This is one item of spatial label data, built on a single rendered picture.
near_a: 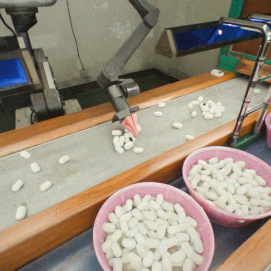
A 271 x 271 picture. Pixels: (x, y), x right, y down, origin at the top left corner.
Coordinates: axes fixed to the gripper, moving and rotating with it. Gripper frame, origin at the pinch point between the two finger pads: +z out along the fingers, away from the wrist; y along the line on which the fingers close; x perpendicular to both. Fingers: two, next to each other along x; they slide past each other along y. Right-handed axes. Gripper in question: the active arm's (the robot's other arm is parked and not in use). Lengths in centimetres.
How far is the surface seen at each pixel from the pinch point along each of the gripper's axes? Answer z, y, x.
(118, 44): -141, 118, 149
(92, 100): -88, 59, 170
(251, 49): -17, 86, -2
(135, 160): 8.9, -7.3, -4.8
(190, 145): 12.8, 10.7, -10.6
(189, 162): 17.5, 5.5, -12.5
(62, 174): 2.5, -29.2, -0.4
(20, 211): 7.4, -42.1, -7.3
